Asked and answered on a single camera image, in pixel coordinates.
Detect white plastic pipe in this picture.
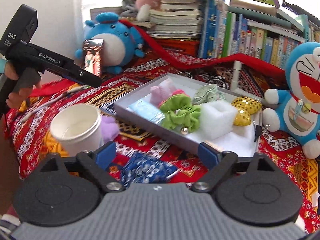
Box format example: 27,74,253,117
230,60,243,92

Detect white paper cup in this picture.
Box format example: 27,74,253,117
50,104,102,157

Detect small purple plush toy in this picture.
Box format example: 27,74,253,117
100,116,120,143

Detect pink socks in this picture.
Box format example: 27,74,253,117
150,78,178,105

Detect plain red cloth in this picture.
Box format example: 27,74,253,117
119,19,287,74

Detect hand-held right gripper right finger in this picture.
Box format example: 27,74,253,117
191,142,273,193

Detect row of upright books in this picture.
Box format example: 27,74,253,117
197,0,320,68

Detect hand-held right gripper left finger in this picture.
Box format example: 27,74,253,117
41,141,125,193

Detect white cable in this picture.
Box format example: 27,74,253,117
20,85,87,123

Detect person's left hand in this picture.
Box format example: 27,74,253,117
5,61,42,109

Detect blue floral cloth pouch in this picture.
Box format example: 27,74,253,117
120,152,177,188

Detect blue cat plush toy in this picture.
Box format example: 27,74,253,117
262,42,320,159

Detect pale green floral scrunchie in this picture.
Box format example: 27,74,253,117
192,84,227,104

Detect pink plush toy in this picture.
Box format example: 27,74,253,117
136,0,163,22

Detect stack of flat books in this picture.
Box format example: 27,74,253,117
146,0,204,39

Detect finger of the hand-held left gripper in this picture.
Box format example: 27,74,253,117
62,60,103,87

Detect round blue plush toy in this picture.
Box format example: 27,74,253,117
75,12,145,75

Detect grey cloth bundle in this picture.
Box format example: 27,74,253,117
121,0,139,18

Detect small black clip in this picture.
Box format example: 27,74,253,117
253,121,263,143

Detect gold sequin heart cushion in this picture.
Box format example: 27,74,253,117
230,96,262,126

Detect smartphone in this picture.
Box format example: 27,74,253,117
83,39,104,77

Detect light blue mask packet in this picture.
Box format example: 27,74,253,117
126,99,165,124

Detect white foam block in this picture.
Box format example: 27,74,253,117
200,102,238,140

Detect red patterned blanket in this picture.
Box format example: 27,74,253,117
5,50,320,233

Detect small wire bicycle model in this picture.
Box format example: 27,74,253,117
179,71,227,90

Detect grey gridded board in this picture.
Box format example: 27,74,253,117
89,6,125,22

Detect shallow white cardboard box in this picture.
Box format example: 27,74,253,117
114,73,263,173

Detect red plastic crate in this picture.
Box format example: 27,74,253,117
155,39,200,57

